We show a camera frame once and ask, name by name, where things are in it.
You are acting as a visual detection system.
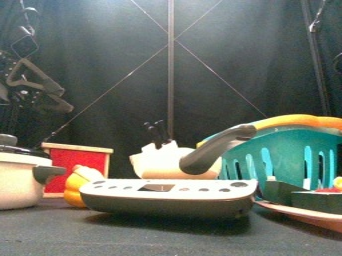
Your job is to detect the white toy cube with pegs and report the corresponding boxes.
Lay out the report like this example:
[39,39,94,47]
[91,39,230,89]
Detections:
[129,120,224,180]

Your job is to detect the dark green toy block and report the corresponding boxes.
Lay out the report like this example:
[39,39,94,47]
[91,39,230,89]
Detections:
[264,179,309,206]
[290,190,342,215]

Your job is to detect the pink toy tray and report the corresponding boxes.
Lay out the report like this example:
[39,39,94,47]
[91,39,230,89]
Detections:
[256,199,342,234]

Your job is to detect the white toy pot, black lid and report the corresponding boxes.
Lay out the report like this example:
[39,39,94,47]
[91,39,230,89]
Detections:
[0,133,67,211]

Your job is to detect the metal frame pole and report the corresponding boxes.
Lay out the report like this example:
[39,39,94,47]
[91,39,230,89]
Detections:
[166,0,176,140]

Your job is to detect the thin diagonal cord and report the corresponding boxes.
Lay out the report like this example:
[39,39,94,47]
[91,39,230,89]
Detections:
[130,0,270,119]
[45,0,225,141]

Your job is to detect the teal basket with orange handle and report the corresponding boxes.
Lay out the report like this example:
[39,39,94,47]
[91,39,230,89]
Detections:
[197,113,342,201]

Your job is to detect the red wooden toy box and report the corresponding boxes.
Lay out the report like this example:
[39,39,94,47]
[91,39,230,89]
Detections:
[41,141,115,198]

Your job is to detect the yellow orange toy starfruit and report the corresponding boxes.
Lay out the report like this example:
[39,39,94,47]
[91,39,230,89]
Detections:
[63,164,107,209]

